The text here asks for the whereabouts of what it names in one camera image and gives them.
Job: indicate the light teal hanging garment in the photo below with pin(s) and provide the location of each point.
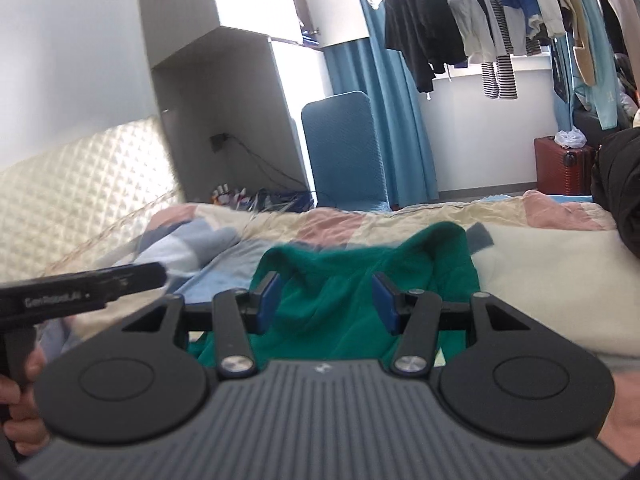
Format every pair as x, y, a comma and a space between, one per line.
602, 85

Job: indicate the striped hanging garment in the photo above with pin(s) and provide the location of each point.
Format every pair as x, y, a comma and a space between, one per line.
500, 77

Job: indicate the person's right forearm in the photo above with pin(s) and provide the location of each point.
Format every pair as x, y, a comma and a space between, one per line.
622, 420

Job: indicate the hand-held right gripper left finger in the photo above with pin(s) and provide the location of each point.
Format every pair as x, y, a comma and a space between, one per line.
267, 305

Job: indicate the wall power outlet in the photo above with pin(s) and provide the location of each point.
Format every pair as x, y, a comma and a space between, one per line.
218, 143

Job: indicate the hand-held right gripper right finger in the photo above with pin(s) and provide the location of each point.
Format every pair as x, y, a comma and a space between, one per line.
382, 305

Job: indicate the red suitcase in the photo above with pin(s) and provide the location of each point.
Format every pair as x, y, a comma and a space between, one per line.
560, 167

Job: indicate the cream quilted headboard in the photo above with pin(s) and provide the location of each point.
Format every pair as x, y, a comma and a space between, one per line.
75, 195

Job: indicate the black padded jacket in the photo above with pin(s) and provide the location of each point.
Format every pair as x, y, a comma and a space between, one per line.
620, 195

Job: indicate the grey white wardrobe cabinet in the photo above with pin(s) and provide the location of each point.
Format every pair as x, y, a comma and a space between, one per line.
240, 90

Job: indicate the grey hanging jacket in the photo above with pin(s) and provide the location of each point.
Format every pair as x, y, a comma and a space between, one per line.
467, 20

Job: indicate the pastel patchwork quilt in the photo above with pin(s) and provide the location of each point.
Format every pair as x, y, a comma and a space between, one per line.
310, 227

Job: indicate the beige hanging garment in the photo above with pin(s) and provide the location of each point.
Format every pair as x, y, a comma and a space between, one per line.
582, 50

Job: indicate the white plastic bag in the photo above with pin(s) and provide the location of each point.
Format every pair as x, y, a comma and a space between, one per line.
570, 138

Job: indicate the blue covered chair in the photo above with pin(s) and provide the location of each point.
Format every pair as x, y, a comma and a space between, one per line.
345, 155

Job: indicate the person's left hand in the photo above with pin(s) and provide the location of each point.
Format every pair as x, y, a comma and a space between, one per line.
20, 402

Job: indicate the cluster of small bottles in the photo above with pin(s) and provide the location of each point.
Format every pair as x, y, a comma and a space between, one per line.
230, 196

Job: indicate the green fleece sweater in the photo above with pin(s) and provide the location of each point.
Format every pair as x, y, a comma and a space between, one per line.
330, 285

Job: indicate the cream blanket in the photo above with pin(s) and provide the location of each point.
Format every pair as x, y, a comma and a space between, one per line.
550, 280

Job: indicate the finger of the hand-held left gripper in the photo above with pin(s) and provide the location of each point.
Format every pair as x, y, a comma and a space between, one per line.
142, 277

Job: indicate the blue curtain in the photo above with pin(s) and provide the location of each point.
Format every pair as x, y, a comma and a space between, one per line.
395, 125

